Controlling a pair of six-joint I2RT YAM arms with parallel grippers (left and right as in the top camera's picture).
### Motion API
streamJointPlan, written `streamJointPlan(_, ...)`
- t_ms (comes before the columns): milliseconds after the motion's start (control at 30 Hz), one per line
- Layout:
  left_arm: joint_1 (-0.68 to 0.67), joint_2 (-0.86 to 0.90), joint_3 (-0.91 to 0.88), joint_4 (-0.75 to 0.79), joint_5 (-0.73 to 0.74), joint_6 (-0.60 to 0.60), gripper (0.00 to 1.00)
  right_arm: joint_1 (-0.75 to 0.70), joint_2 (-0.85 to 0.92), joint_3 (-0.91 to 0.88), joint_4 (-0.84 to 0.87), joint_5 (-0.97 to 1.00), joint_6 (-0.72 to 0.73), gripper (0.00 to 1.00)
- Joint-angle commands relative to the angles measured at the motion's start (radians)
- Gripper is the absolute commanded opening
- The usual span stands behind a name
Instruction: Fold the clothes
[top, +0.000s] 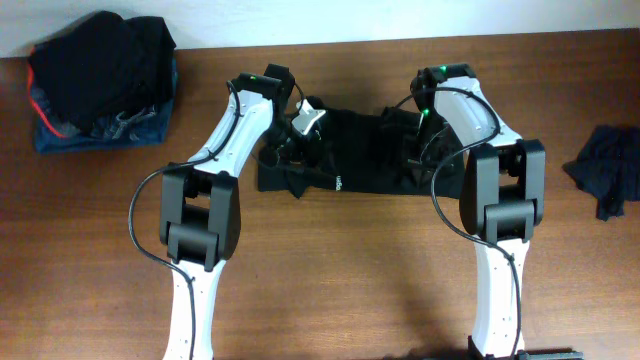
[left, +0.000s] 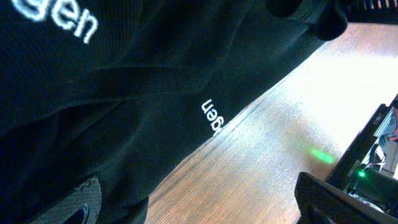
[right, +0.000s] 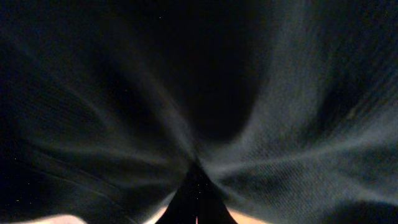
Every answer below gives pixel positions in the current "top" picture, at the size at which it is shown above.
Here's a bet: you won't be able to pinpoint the black t-shirt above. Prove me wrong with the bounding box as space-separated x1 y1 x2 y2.
257 96 464 199

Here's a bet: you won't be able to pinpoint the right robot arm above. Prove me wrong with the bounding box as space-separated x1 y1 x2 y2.
408 64 546 359

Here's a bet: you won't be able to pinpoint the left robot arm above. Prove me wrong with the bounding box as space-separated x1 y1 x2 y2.
159 64 325 359

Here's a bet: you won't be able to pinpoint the folded blue jeans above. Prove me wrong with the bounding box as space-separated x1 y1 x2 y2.
34 58 177 153

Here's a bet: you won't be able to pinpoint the crumpled dark navy garment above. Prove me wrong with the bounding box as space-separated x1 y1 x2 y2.
562 125 639 221

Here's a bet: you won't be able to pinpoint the folded black garment on pile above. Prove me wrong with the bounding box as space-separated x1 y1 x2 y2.
28 11 176 133

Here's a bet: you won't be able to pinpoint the grey garment with pink trim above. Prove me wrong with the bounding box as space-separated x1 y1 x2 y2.
27 61 81 139

